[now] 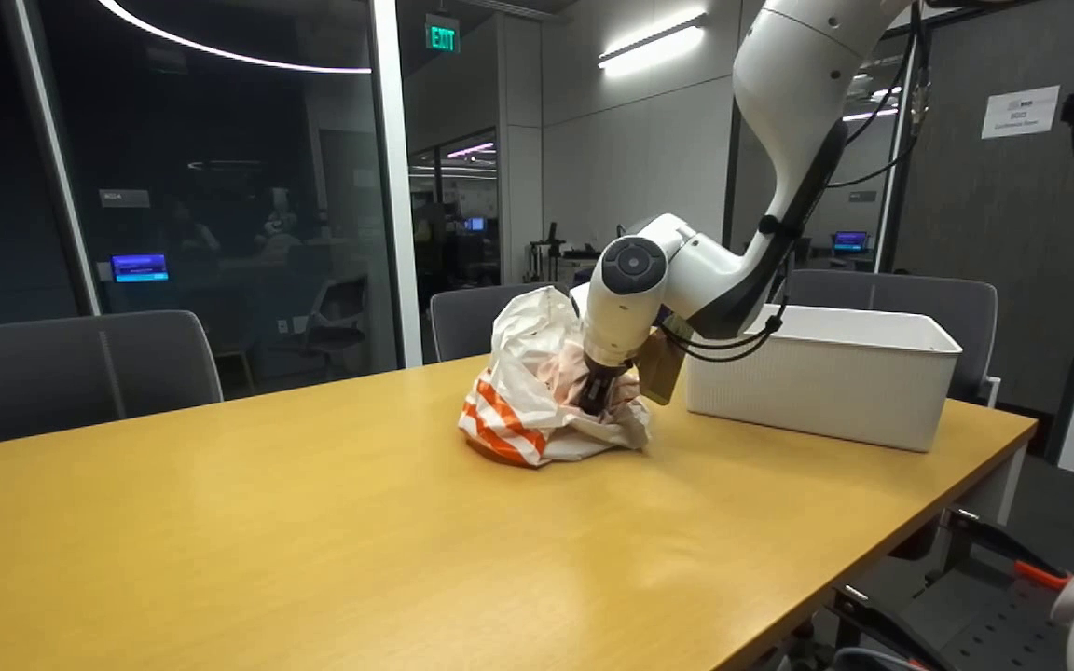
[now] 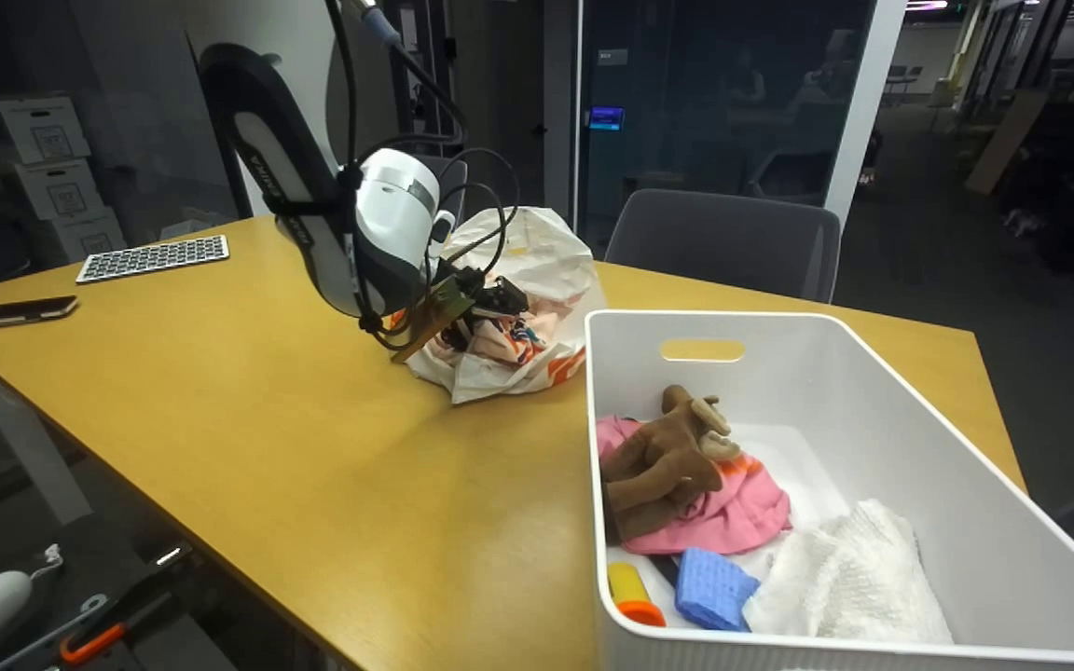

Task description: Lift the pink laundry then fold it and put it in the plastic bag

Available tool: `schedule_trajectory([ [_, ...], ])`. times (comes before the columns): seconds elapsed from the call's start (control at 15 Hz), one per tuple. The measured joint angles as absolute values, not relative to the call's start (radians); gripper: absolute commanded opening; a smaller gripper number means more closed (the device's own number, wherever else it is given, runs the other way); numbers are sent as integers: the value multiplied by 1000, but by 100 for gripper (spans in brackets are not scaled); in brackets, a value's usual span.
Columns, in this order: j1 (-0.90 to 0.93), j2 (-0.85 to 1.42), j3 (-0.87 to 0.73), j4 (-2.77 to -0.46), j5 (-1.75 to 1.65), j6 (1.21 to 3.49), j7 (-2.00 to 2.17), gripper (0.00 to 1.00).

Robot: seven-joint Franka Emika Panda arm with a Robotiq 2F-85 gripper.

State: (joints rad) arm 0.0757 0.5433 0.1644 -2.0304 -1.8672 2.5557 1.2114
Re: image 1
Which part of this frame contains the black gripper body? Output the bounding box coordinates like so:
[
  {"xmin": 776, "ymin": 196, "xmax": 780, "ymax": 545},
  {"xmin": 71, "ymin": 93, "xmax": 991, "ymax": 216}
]
[{"xmin": 572, "ymin": 353, "xmax": 627, "ymax": 417}]

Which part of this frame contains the white orange plastic bag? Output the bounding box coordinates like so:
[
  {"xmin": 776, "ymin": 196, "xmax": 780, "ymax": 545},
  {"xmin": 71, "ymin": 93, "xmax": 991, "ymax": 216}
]
[{"xmin": 454, "ymin": 282, "xmax": 658, "ymax": 472}]

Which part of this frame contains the grey office chair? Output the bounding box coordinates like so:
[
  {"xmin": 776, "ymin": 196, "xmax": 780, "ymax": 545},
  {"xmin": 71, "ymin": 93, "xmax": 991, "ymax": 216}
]
[
  {"xmin": 0, "ymin": 309, "xmax": 229, "ymax": 457},
  {"xmin": 776, "ymin": 265, "xmax": 1005, "ymax": 405},
  {"xmin": 422, "ymin": 281, "xmax": 540, "ymax": 365}
]

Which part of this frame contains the white plastic storage bin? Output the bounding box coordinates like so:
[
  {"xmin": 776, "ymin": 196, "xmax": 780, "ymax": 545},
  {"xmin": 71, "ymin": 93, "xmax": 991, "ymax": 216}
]
[{"xmin": 681, "ymin": 301, "xmax": 966, "ymax": 453}]

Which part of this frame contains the long ceiling light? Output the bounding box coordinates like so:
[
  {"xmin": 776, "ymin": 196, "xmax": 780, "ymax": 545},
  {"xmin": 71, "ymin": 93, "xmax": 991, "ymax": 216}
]
[{"xmin": 593, "ymin": 4, "xmax": 717, "ymax": 82}]

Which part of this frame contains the green exit sign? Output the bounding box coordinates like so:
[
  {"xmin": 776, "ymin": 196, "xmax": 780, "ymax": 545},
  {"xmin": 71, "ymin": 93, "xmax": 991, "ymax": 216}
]
[{"xmin": 422, "ymin": 10, "xmax": 464, "ymax": 55}]

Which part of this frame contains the glowing blue screen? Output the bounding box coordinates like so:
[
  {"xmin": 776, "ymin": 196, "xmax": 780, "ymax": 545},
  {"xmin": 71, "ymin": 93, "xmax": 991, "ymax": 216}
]
[{"xmin": 107, "ymin": 251, "xmax": 175, "ymax": 287}]

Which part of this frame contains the wrist mounted camera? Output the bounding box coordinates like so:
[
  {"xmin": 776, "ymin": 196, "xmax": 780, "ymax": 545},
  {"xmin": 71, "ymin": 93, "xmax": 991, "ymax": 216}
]
[{"xmin": 632, "ymin": 325, "xmax": 691, "ymax": 410}]

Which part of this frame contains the orange handled black tool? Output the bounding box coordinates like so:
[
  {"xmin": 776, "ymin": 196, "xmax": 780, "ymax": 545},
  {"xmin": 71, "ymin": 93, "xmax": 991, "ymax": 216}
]
[{"xmin": 949, "ymin": 506, "xmax": 1070, "ymax": 596}]

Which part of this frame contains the white wall notice sign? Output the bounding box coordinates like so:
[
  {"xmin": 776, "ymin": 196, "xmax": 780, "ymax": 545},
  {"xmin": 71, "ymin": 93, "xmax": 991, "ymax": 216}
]
[{"xmin": 976, "ymin": 82, "xmax": 1064, "ymax": 146}]

